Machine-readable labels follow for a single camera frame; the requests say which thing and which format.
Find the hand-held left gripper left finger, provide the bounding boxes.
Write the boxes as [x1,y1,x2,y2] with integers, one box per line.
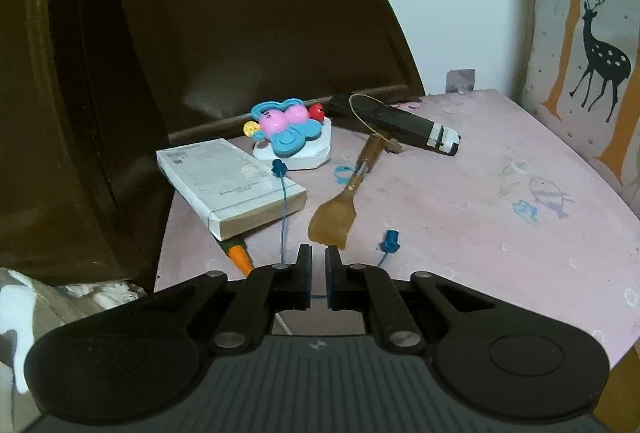
[150,244,314,357]

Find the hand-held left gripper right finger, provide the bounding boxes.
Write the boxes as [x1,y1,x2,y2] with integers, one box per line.
[325,245,494,357]

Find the thin blue cord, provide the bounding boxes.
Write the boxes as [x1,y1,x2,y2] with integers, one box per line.
[270,158,404,300]

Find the amber hand shaped back scratcher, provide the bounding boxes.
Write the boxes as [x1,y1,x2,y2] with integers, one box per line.
[307,94,404,250]

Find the flat white box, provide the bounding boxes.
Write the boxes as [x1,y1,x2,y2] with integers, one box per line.
[156,138,307,242]

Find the dark nightstand with pink top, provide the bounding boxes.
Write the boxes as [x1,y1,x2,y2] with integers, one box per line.
[154,88,640,372]

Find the pink and blue butterfly toy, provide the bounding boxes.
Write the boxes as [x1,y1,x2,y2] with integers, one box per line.
[243,98,334,172]

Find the black bar with white end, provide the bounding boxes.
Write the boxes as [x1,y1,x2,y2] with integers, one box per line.
[327,94,462,158]

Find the grey blanket with white spots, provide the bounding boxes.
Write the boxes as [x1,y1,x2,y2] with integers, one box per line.
[0,267,151,433]

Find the dark brown wooden headboard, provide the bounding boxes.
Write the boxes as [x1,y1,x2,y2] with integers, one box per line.
[0,0,427,287]

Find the deer print fabric cover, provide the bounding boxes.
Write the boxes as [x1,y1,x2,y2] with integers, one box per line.
[520,0,640,195]

